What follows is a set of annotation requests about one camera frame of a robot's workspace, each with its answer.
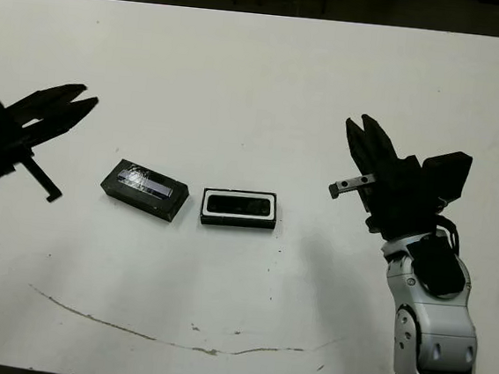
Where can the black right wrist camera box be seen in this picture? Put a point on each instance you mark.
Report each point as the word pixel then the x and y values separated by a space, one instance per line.
pixel 447 175

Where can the black box base white insert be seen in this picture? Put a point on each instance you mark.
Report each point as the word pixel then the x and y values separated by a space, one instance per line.
pixel 237 222

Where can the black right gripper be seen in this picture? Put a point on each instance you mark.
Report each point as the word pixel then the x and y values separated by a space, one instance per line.
pixel 401 197

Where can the slim black camera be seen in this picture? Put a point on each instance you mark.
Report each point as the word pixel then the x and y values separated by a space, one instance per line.
pixel 239 206

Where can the black box lid with window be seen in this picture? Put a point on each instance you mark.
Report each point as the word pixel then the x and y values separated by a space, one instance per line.
pixel 145 190

